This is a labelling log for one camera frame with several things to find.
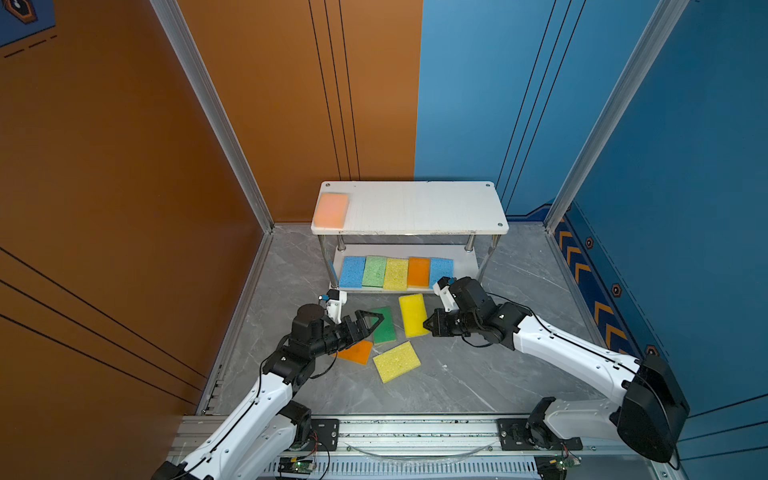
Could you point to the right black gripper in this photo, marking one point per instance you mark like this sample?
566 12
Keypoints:
438 328

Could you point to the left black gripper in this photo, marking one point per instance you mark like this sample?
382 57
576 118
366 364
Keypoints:
362 327

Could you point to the dark green sponge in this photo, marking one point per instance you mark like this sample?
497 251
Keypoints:
385 332

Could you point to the bright yellow sponge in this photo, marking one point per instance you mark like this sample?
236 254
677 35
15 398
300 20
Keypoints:
414 314

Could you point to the blue sponge row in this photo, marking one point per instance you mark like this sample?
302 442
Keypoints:
352 273
439 268

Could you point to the orange sponge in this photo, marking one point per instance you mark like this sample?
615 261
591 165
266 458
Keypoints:
418 272
358 353

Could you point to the light green sponge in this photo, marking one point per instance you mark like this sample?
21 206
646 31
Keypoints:
374 271

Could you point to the pale yellow sponge row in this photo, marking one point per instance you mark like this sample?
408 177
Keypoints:
396 274

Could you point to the pink sponge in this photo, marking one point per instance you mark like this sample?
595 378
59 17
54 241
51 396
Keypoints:
330 211

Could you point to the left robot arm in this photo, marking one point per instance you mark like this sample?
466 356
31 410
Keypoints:
268 421

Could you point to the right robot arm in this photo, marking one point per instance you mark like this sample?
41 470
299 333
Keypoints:
642 403

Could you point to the white two-tier shelf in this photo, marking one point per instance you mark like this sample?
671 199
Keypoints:
417 209

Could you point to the pale yellow sponge tilted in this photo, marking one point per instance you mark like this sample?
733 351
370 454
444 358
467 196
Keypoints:
396 362

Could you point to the green circuit board left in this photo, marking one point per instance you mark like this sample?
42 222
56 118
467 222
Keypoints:
295 465

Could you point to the circuit board right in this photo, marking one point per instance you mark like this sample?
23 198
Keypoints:
556 467

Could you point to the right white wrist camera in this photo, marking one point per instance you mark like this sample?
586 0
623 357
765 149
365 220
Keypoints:
442 289

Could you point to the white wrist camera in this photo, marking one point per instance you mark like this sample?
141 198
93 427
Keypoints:
442 289
333 300

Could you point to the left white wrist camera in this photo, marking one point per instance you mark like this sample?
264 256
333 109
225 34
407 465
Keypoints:
333 300

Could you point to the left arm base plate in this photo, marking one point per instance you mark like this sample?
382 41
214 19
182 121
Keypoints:
317 432

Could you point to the aluminium front rail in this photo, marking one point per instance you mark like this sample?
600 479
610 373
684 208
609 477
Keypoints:
455 446

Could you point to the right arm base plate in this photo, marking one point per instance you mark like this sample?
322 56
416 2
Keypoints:
517 434

